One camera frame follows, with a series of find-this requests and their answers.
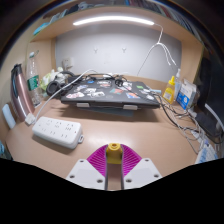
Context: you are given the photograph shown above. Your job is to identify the yellow charger block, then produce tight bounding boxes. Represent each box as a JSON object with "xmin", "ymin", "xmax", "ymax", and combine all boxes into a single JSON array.
[{"xmin": 105, "ymin": 142, "xmax": 124, "ymax": 165}]

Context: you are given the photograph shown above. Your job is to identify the white wall socket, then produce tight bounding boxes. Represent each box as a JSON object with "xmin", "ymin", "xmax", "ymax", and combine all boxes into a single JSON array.
[{"xmin": 62, "ymin": 56, "xmax": 75, "ymax": 71}]

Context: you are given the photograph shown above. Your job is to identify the clear plastic water bottle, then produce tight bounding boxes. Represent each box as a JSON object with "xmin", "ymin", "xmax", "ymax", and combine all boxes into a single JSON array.
[{"xmin": 25, "ymin": 50, "xmax": 43, "ymax": 108}]

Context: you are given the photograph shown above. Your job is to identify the white power strip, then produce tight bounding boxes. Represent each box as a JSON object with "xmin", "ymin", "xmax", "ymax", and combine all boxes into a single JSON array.
[{"xmin": 31, "ymin": 115, "xmax": 85, "ymax": 150}]

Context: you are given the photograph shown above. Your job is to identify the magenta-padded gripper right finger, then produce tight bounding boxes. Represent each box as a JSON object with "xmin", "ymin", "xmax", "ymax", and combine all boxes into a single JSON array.
[{"xmin": 120, "ymin": 143, "xmax": 164, "ymax": 191}]

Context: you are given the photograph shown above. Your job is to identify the black monitor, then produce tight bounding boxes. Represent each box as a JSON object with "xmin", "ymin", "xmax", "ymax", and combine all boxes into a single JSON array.
[{"xmin": 195, "ymin": 56, "xmax": 218, "ymax": 112}]

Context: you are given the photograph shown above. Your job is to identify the pink metal thermos bottle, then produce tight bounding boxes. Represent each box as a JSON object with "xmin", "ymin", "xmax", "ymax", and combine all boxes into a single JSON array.
[{"xmin": 9, "ymin": 63, "xmax": 36, "ymax": 123}]

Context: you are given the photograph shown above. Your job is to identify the yellow squeeze bottle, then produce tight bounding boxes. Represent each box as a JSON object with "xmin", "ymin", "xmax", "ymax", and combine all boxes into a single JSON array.
[{"xmin": 162, "ymin": 75, "xmax": 177, "ymax": 105}]

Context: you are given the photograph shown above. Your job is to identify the tangled black desk cable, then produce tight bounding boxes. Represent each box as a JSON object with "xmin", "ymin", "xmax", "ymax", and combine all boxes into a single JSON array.
[{"xmin": 155, "ymin": 94, "xmax": 215, "ymax": 158}]

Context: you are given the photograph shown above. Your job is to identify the green and white plush toy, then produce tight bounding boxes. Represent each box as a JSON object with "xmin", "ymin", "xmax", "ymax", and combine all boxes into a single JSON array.
[{"xmin": 39, "ymin": 67, "xmax": 66, "ymax": 93}]

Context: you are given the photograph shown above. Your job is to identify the white and blue packet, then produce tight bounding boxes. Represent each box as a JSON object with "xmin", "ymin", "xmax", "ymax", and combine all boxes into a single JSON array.
[{"xmin": 195, "ymin": 142, "xmax": 220, "ymax": 165}]

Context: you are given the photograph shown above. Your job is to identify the black laptop with stickers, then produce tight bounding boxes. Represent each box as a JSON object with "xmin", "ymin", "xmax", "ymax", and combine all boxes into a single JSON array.
[{"xmin": 60, "ymin": 76, "xmax": 161, "ymax": 110}]

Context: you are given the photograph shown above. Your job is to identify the white led light bar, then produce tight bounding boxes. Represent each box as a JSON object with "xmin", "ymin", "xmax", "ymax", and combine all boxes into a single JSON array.
[{"xmin": 72, "ymin": 14, "xmax": 156, "ymax": 27}]

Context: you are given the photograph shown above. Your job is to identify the black cable with plug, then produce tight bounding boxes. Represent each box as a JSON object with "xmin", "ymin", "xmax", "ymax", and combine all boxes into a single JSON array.
[{"xmin": 71, "ymin": 73, "xmax": 126, "ymax": 89}]

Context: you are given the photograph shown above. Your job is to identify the black headphones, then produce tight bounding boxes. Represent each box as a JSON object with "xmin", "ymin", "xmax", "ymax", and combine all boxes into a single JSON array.
[{"xmin": 45, "ymin": 70, "xmax": 76, "ymax": 98}]

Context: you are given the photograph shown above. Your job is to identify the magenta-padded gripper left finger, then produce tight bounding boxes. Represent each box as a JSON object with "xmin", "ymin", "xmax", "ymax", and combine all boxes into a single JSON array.
[{"xmin": 65, "ymin": 144, "xmax": 110, "ymax": 191}]

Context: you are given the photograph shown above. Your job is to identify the white spray bottle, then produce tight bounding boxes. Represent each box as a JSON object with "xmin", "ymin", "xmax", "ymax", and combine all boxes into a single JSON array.
[{"xmin": 173, "ymin": 68, "xmax": 183, "ymax": 101}]

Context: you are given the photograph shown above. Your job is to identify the grey laptop stand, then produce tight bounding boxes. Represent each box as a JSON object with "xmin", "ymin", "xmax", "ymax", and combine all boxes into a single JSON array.
[{"xmin": 75, "ymin": 102, "xmax": 140, "ymax": 118}]

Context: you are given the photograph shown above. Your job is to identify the blue and white box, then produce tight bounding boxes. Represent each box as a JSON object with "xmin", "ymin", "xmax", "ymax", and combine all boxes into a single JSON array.
[{"xmin": 175, "ymin": 78, "xmax": 199, "ymax": 111}]

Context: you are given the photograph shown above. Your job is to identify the hanging white cables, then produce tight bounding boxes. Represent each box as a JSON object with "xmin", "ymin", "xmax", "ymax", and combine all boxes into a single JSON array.
[{"xmin": 136, "ymin": 24, "xmax": 178, "ymax": 78}]

